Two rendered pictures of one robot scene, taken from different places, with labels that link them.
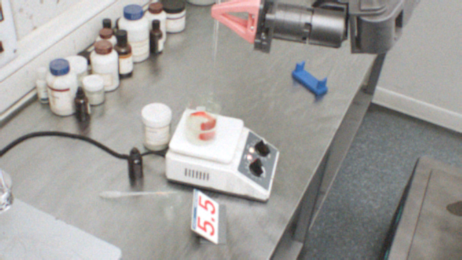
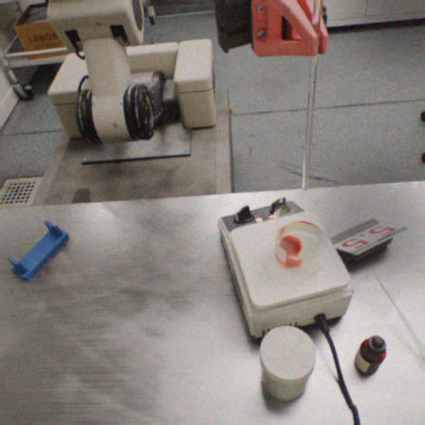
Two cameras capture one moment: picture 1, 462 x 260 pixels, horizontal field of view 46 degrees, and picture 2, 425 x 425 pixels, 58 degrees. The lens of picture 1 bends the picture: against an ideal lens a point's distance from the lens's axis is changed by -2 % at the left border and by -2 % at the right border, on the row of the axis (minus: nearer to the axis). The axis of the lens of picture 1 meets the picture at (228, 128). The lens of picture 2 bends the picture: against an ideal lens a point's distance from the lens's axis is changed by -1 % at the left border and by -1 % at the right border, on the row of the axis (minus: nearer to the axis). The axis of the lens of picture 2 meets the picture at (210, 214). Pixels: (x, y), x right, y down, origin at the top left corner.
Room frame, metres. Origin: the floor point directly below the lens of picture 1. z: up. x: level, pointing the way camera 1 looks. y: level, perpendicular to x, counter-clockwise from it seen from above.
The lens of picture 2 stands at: (0.93, 0.28, 1.24)
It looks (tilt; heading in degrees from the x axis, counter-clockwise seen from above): 48 degrees down; 256
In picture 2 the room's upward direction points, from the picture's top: 9 degrees counter-clockwise
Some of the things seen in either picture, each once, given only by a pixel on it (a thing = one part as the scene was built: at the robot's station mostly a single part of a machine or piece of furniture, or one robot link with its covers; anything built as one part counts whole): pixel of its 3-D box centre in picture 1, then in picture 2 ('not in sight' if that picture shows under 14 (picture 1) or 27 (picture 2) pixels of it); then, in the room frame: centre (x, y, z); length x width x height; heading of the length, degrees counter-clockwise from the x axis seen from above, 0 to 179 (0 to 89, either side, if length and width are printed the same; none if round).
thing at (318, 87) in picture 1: (310, 76); (37, 248); (1.10, -0.18, 0.77); 0.10 x 0.03 x 0.04; 39
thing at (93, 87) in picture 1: (93, 90); not in sight; (0.95, 0.30, 0.78); 0.05 x 0.05 x 0.05
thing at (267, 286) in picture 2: (207, 135); (286, 256); (0.78, 0.04, 0.83); 0.12 x 0.12 x 0.01; 81
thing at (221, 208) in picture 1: (209, 216); (365, 234); (0.63, 0.02, 0.77); 0.09 x 0.06 x 0.04; 4
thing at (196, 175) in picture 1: (218, 154); (278, 259); (0.77, 0.01, 0.79); 0.22 x 0.13 x 0.08; 81
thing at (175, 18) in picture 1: (172, 15); not in sight; (1.30, 0.18, 0.79); 0.07 x 0.07 x 0.07
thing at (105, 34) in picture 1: (106, 47); not in sight; (1.10, 0.31, 0.79); 0.05 x 0.05 x 0.09
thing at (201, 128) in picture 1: (203, 121); (301, 236); (0.77, 0.05, 0.88); 0.07 x 0.06 x 0.08; 53
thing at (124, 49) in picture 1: (122, 52); not in sight; (1.07, 0.26, 0.80); 0.04 x 0.04 x 0.11
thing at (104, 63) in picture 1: (104, 65); not in sight; (1.01, 0.29, 0.80); 0.06 x 0.06 x 0.11
